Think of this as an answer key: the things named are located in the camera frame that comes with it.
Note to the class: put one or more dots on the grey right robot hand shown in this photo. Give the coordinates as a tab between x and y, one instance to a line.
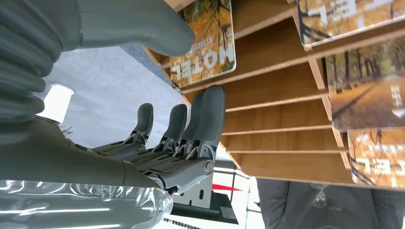
79	161

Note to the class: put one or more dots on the autumn print hotel card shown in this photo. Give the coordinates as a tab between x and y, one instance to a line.
367	94
341	19
205	41
379	158

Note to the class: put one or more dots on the wooden card rack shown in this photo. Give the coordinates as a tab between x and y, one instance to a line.
272	79

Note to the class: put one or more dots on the person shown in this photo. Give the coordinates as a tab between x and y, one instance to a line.
316	205

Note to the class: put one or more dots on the clear plastic cover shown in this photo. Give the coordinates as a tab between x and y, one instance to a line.
79	205

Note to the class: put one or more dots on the bright light panel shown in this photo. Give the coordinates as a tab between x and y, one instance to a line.
57	102

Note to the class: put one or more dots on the ribbed grey right arm sleeve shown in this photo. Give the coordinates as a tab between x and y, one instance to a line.
22	57

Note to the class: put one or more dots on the grey slotted metal bracket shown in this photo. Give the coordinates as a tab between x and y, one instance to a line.
202	197

